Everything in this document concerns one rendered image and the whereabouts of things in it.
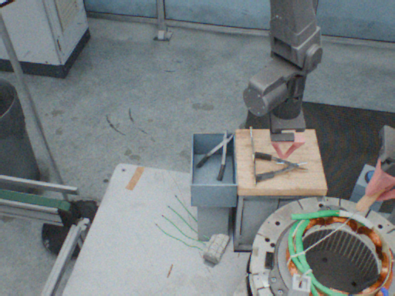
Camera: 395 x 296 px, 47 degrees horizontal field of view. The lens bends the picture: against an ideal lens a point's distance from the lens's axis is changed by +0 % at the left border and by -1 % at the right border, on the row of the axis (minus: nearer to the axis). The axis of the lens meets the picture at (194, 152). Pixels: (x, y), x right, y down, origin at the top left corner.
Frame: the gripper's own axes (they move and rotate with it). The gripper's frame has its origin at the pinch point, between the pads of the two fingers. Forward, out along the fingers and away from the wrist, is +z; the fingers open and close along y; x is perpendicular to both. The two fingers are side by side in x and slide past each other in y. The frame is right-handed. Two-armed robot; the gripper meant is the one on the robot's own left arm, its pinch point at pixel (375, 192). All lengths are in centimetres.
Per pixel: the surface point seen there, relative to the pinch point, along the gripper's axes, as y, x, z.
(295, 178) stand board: -1.4, 24.4, 27.0
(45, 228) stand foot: -65, 60, 161
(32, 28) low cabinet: -132, 162, 138
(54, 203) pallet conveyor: -53, 24, 80
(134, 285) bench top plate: -22, 5, 68
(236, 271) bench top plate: 0, 16, 58
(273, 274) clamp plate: -2.7, -2.7, 26.3
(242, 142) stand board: -14.6, 32.5, 31.4
